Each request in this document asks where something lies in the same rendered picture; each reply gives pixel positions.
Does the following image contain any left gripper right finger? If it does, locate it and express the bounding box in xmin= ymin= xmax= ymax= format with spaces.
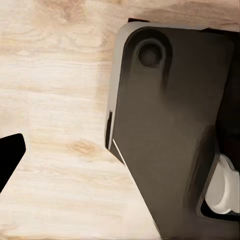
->
xmin=224 ymin=133 xmax=240 ymax=173

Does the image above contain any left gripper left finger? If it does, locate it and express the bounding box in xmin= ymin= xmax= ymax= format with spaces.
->
xmin=0 ymin=133 xmax=26 ymax=193

